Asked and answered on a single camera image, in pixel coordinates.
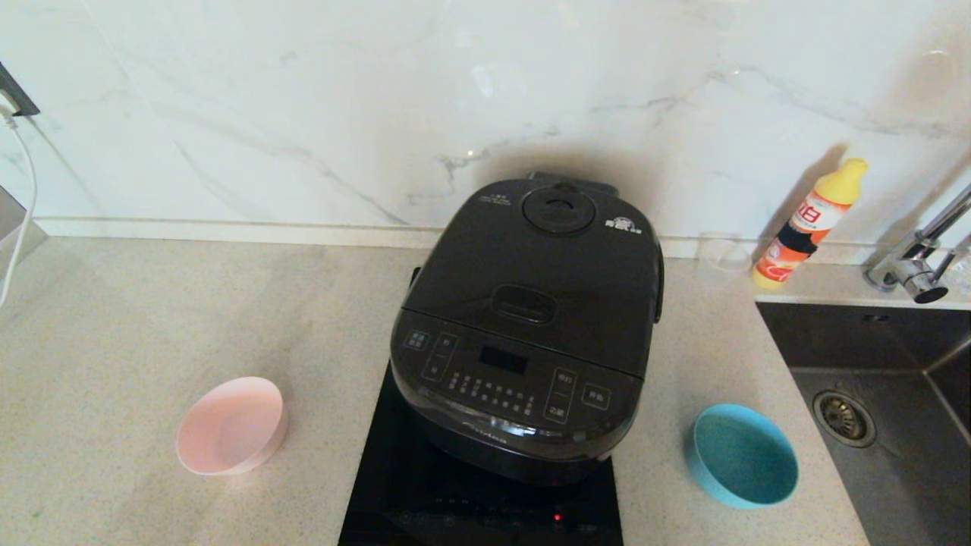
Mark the pink bowl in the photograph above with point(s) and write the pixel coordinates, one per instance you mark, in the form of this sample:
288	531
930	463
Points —
227	428

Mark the blue bowl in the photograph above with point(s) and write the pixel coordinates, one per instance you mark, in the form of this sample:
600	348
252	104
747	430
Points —
740	455

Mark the clear glass cup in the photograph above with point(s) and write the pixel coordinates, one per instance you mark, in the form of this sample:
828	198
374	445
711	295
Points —
724	256

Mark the black glass cooktop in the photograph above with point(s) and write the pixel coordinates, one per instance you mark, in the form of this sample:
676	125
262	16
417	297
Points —
379	493

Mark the yellow orange detergent bottle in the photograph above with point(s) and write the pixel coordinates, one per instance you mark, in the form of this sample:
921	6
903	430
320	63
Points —
808	224

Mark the round metal sink drain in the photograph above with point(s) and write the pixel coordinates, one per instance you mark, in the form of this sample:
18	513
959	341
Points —
844	418

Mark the chrome faucet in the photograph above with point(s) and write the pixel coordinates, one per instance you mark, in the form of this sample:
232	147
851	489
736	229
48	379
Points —
910	265

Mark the dark steel sink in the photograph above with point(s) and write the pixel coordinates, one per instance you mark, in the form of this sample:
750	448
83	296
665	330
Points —
895	493

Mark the dark wall socket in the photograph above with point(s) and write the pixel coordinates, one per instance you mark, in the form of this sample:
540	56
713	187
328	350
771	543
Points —
15	95

